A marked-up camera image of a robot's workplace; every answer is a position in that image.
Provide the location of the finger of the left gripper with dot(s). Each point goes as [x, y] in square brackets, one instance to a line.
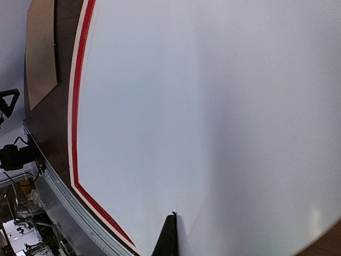
[7, 109]

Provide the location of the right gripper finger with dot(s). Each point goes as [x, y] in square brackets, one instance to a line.
[167, 243]

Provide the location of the brown cardboard backing board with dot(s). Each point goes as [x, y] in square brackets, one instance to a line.
[40, 51]

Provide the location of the red wooden picture frame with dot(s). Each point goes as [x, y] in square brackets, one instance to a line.
[119, 237]

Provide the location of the canyon woman photo print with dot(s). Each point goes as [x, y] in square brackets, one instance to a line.
[225, 112]

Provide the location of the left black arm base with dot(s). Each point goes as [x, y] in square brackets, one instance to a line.
[15, 156]

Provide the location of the front aluminium rail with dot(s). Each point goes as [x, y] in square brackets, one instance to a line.
[73, 218]

